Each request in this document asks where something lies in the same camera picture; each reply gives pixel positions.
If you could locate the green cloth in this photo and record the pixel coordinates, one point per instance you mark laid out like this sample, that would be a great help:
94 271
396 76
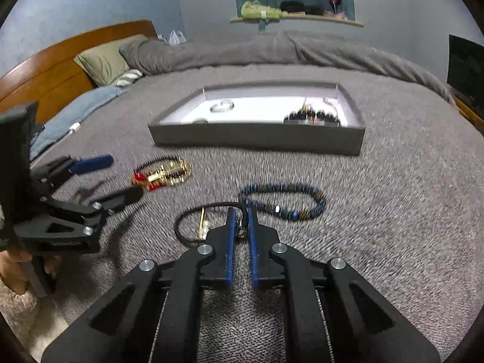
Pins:
254 10

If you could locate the grey duvet roll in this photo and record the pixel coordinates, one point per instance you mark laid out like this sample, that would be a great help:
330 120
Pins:
153 57

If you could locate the gold pearl hair clip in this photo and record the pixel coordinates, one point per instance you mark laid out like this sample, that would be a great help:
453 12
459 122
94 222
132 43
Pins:
204 225

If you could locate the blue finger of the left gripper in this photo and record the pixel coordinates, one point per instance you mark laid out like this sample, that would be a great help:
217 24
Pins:
85 166
118 201

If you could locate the olive green pillow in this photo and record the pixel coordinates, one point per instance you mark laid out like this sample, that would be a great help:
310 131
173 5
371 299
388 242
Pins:
104 63

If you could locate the black clothing pile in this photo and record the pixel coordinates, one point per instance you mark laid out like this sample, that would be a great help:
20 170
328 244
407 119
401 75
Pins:
293 6

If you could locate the grey shallow cardboard tray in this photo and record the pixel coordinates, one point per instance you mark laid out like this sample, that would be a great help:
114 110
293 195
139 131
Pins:
289 116

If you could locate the wooden window shelf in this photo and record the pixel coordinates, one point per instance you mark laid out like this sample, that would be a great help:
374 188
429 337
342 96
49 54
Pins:
294 17

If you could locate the striped pillow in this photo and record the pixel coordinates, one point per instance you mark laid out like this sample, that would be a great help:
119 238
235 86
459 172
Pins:
127 78

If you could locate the pink items on shelf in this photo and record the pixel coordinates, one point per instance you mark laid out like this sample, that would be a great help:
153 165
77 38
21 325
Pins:
336 15

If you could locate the wooden tv stand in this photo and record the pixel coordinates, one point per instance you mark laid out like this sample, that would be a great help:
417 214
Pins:
469 114

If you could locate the person's left hand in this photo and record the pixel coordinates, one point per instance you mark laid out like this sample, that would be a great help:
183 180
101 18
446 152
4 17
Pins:
13 274

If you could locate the thin silver bangle pair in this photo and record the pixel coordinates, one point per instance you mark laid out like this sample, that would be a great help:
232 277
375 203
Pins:
224 105

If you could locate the black television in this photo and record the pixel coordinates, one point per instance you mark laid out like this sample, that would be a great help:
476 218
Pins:
465 68

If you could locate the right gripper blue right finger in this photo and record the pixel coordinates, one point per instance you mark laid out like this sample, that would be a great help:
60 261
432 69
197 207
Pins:
252 226

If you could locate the wooden headboard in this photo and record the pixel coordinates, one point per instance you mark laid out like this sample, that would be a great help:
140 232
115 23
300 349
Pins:
52 78

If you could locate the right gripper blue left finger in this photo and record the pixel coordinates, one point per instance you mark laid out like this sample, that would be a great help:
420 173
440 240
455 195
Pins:
230 253

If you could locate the blue pillow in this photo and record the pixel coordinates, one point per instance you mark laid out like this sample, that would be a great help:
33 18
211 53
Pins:
74 113

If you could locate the white plastic bag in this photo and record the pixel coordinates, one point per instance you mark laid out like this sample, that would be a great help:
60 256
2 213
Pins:
176 37

